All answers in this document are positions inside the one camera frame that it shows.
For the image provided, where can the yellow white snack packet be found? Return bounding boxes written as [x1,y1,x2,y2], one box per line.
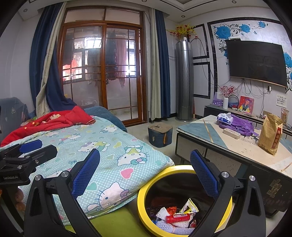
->
[179,199,199,219]

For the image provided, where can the red cylindrical bottle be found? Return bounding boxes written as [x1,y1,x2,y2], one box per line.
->
[165,213,191,224]

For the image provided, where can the red plastic bag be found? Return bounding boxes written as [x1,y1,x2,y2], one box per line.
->
[166,206,177,215]

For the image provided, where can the white foam fruit net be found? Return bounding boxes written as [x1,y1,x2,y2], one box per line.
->
[156,207,195,228]

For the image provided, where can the lavender foam fruit net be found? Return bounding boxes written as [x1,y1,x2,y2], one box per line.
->
[155,220,195,235]

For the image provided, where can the yellow rimmed trash bin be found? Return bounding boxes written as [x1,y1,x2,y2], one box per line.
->
[137,164,233,237]

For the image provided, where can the person's left hand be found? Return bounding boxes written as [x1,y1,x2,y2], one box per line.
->
[15,188,26,212]

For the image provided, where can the dark sofa cushion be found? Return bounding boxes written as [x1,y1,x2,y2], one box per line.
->
[0,97,29,141]

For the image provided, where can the marble top coffee table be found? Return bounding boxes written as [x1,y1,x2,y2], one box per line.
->
[175,115,291,217]

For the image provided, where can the red blanket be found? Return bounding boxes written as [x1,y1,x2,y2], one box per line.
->
[1,106,95,147]

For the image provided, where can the blue curtain left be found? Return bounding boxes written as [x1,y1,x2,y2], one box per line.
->
[29,2,76,118]

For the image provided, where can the blue curtain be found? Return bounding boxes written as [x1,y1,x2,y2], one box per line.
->
[29,2,76,118]
[149,8,171,121]

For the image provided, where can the brown paper snack bag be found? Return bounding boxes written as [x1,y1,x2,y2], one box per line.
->
[257,114,283,155]

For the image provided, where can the hello kitty teal quilt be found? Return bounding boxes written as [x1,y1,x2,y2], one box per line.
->
[1,116,174,218]

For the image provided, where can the purple cloth bag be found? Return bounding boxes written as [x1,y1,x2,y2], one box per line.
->
[219,114,259,136]

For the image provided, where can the tissue pack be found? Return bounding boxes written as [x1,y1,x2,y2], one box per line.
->
[217,112,233,125]

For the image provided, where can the colourful framed picture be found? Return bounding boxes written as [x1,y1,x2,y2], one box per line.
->
[238,96,254,114]

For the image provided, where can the black tv cabinet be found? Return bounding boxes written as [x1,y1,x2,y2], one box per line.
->
[203,104,292,137]

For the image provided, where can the round blue ornament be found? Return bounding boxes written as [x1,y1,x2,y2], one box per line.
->
[228,95,240,110]

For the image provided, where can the purple box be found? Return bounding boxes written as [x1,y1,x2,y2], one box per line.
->
[212,92,223,107]

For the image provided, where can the small blue storage stool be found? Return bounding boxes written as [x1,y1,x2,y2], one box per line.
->
[148,122,173,148]

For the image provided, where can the wooden glass sliding door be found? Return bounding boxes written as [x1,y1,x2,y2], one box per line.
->
[58,6,147,126]

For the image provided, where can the white vase red flowers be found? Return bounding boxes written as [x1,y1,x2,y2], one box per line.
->
[220,85,236,109]

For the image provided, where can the blue curtain right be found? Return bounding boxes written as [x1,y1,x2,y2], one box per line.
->
[149,8,171,121]

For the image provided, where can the grey tower air conditioner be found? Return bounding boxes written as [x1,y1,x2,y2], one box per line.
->
[176,40,194,121]

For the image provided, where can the yellow artificial flowers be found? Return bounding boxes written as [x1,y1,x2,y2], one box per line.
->
[167,23,197,38]

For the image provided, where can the wall mounted television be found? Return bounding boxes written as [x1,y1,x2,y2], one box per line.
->
[225,40,287,87]

